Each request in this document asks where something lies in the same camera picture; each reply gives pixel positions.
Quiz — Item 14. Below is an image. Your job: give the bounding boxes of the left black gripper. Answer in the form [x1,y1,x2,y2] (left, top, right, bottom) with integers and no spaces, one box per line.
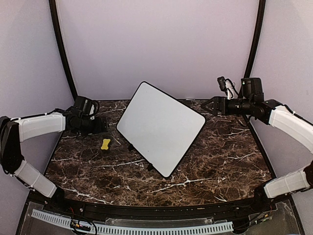
[75,117,110,137]

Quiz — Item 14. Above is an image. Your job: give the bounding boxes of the yellow black eraser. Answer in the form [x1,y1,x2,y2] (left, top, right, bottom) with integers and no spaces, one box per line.
[100,139,111,150]

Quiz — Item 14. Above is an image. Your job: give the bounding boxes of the white whiteboard black frame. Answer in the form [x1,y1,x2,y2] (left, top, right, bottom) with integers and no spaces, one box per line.
[116,82,205,178]

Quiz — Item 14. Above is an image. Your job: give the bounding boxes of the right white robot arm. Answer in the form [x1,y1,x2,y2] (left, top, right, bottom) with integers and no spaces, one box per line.
[201,77,313,212]

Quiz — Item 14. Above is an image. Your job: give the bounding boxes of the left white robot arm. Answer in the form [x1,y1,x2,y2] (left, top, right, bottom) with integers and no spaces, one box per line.
[0,96,108,213]

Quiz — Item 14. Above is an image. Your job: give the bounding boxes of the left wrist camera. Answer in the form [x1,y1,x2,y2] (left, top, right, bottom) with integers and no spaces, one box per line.
[89,100,100,120]

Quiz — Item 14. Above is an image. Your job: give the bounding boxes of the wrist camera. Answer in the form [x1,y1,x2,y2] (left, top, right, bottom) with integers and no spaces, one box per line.
[217,76,238,100]
[89,100,100,120]

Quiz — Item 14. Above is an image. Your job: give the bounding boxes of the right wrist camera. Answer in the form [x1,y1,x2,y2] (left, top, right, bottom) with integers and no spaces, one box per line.
[217,76,238,100]

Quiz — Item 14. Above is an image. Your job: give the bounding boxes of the black front rail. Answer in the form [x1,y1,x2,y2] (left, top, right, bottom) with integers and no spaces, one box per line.
[37,198,277,221]

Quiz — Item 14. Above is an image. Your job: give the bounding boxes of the white slotted cable duct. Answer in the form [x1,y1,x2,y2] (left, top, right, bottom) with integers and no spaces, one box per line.
[31,209,234,235]

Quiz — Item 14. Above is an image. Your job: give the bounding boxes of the right black frame post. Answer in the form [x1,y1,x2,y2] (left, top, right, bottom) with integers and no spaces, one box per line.
[244,0,266,78]

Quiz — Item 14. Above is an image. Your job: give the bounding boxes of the black frame post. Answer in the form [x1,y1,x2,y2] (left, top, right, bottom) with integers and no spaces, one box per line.
[244,0,266,78]
[48,0,78,100]

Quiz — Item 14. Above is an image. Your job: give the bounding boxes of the left black frame post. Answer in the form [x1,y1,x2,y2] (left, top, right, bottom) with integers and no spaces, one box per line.
[48,0,78,100]

